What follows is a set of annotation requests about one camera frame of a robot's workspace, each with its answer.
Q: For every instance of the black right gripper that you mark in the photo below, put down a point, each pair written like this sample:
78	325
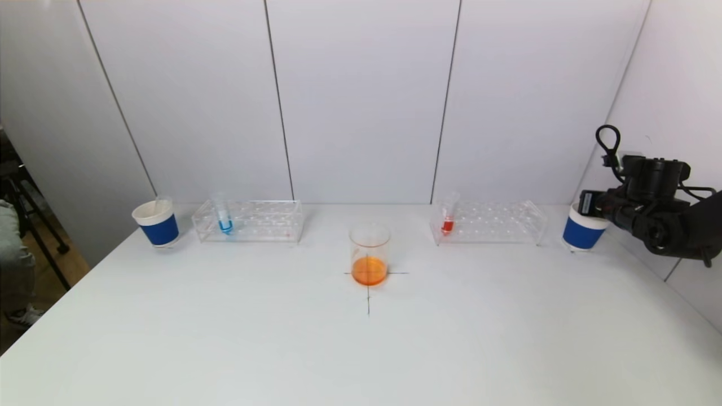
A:
586	202

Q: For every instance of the clear graduated plastic test tube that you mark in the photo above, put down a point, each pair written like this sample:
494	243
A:
163	204

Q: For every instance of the silver and black right robot arm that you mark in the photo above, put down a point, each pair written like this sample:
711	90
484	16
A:
677	225

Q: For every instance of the clear acrylic test tube rack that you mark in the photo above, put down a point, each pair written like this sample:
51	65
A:
259	223
491	223

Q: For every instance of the test tube with red liquid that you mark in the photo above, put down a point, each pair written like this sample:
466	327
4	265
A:
447	226

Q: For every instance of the clear glass beaker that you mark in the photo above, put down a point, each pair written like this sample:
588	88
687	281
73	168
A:
369	272

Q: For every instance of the test tube with blue liquid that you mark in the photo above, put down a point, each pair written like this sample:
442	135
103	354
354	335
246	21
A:
225	226

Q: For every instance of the white paper cup blue band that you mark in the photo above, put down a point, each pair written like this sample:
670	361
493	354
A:
161	231
578	235

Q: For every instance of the black and white shoe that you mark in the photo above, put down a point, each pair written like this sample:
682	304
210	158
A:
25	317

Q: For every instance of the black metal stand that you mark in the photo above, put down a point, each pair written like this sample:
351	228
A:
10	172

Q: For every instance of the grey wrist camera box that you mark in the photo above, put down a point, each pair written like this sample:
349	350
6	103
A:
632	160

